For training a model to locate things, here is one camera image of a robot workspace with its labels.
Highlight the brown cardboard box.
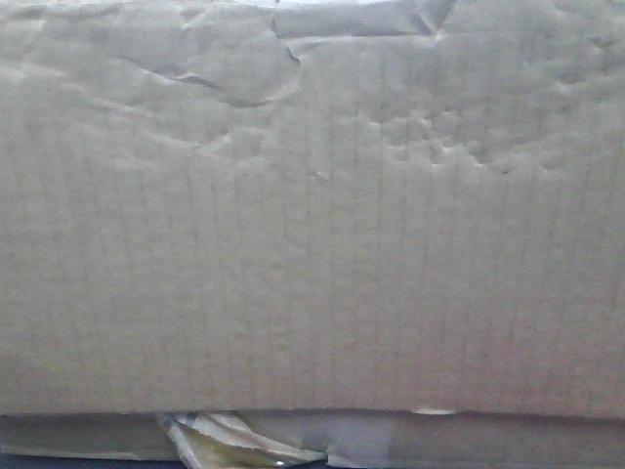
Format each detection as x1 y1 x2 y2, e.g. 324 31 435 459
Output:
0 0 625 469

